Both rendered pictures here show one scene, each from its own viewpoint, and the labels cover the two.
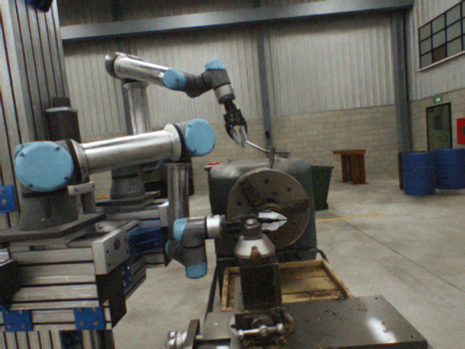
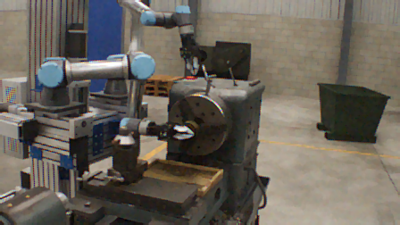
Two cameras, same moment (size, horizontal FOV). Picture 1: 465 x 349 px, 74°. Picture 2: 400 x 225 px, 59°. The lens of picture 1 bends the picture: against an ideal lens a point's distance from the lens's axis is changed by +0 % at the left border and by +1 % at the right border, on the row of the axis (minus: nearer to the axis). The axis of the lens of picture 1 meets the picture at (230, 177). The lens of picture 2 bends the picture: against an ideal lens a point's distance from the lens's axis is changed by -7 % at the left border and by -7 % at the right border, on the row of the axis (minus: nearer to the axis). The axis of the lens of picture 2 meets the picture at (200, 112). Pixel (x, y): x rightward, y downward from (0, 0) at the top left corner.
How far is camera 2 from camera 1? 0.93 m
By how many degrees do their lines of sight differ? 18
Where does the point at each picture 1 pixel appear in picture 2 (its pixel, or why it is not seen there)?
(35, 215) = (46, 98)
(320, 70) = not seen: outside the picture
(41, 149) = (49, 66)
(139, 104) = (135, 25)
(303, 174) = (238, 104)
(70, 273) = (58, 134)
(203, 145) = (144, 72)
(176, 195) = (130, 101)
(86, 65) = not seen: outside the picture
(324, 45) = not seen: outside the picture
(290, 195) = (213, 118)
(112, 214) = (103, 104)
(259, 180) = (193, 102)
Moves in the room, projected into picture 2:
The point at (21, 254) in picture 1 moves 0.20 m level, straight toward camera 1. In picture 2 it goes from (38, 117) to (34, 127)
